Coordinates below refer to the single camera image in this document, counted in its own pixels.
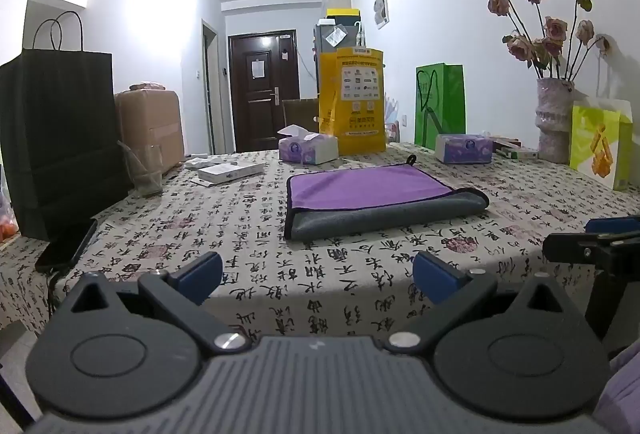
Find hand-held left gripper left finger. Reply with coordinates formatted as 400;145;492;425
65;251;252;358

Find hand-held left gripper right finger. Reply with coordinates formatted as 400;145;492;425
389;251;587;348

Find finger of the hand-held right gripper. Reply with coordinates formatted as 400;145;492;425
543;215;640;273

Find purple and grey towel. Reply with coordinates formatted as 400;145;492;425
283;155;490;242

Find purple cloth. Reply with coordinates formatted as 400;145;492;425
593;346;640;434

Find light green and white bag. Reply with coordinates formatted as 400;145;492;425
569;99;634;191

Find flat white box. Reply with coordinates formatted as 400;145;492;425
197;163;264;186

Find calligraphy print tablecloth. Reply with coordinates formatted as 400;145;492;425
0;142;640;345

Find clear plastic cup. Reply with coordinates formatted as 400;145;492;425
118;140;165;197

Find pale textured vase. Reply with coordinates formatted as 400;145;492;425
536;77;576;164

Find purple tissue box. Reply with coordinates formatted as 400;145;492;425
434;133;494;164
277;125;339;165

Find black smartphone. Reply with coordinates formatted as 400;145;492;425
34;217;99;273

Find large brown cardboard box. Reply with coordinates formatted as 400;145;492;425
114;83;185;175

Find green paper bag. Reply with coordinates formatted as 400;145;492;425
414;63;467;150

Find yellow printed bag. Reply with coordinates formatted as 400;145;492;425
318;46;387;155

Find dark brown door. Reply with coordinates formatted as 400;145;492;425
228;32;301;153

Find black paper bag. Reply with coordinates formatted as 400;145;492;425
0;11;134;241

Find dried pink roses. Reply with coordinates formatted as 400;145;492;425
487;0;612;81

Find grey cabinet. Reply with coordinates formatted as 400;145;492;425
313;18;362;98

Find black cable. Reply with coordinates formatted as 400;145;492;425
44;270;66;330

